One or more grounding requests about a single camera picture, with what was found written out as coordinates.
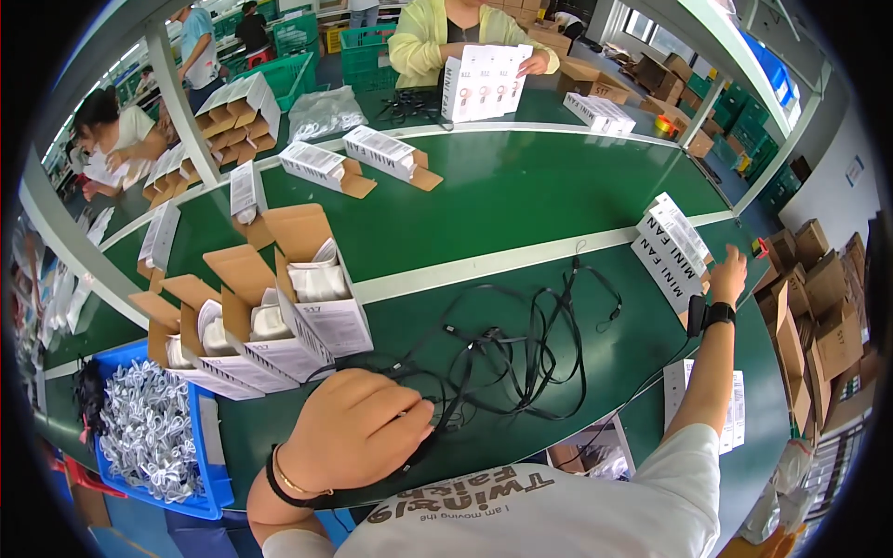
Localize person's right hand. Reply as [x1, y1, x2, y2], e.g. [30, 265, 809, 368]
[709, 244, 749, 308]

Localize person's left hand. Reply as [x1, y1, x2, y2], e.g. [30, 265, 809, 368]
[278, 368, 437, 493]

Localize black lanyard strap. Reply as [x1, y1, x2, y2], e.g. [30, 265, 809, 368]
[394, 394, 461, 478]

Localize white fan box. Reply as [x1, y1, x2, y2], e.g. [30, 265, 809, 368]
[137, 201, 181, 281]
[631, 233, 707, 316]
[635, 211, 713, 281]
[490, 46, 519, 118]
[160, 274, 301, 394]
[470, 46, 499, 121]
[203, 244, 336, 384]
[442, 46, 477, 125]
[582, 93, 638, 136]
[128, 291, 267, 402]
[262, 204, 375, 359]
[229, 159, 277, 251]
[341, 125, 445, 193]
[645, 192, 711, 260]
[563, 93, 622, 137]
[278, 141, 378, 200]
[509, 44, 535, 114]

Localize black wrist band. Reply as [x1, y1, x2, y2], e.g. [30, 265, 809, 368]
[686, 294, 738, 340]

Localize stack of cardboard cartons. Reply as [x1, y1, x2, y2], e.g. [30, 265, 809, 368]
[752, 219, 881, 442]

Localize stack of green crates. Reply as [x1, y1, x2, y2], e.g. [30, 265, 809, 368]
[686, 73, 805, 212]

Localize open white fan box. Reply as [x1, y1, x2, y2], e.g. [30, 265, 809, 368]
[128, 291, 267, 402]
[137, 201, 181, 281]
[160, 274, 301, 394]
[341, 125, 445, 193]
[262, 204, 375, 359]
[278, 141, 378, 200]
[229, 159, 277, 251]
[203, 244, 336, 384]

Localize white printed leaflets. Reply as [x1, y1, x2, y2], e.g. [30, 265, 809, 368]
[662, 359, 746, 456]

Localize person's body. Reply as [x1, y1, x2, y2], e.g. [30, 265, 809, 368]
[261, 422, 723, 558]

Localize under-table shelf with bag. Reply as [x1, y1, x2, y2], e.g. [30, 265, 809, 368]
[546, 417, 637, 484]

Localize heap of brown cartons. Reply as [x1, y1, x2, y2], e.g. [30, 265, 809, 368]
[630, 52, 700, 107]

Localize blue plastic bin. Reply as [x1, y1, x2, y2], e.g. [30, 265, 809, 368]
[92, 339, 235, 521]

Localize brown cardboard carton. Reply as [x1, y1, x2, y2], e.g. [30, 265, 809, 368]
[526, 24, 573, 58]
[557, 56, 633, 106]

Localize clear plastic bag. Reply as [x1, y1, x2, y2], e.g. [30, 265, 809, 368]
[738, 438, 815, 546]

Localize red plastic stool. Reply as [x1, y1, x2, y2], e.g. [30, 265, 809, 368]
[61, 453, 128, 500]

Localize stack of open fan boxes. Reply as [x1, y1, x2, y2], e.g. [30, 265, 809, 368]
[193, 71, 283, 167]
[142, 142, 204, 211]

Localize green plastic crate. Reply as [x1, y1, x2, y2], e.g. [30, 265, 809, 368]
[271, 12, 322, 58]
[233, 52, 319, 113]
[339, 24, 400, 93]

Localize white plastic bags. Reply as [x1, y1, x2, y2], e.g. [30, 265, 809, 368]
[38, 208, 117, 351]

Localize tangle of black lanyards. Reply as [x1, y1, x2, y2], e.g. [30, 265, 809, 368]
[307, 240, 625, 437]

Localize gold bracelet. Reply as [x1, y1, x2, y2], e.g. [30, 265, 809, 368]
[273, 444, 335, 498]

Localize black hair tie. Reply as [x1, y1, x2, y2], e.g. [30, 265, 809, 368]
[265, 446, 330, 509]

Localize thin black cable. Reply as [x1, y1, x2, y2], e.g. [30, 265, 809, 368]
[557, 338, 693, 470]

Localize white metal frame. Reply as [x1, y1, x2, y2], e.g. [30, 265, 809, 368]
[620, 0, 835, 217]

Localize heap of white cables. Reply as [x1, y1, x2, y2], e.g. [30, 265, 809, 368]
[98, 359, 205, 505]

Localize pile of black lanyards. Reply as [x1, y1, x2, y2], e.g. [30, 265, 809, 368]
[376, 90, 456, 131]

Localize plastic bag of white cables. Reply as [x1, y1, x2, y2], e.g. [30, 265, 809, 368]
[287, 85, 369, 145]

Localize bundle of black straps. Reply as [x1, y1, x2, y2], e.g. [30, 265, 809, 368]
[73, 359, 107, 442]

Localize white metal frame post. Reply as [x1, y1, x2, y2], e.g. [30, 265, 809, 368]
[142, 20, 222, 187]

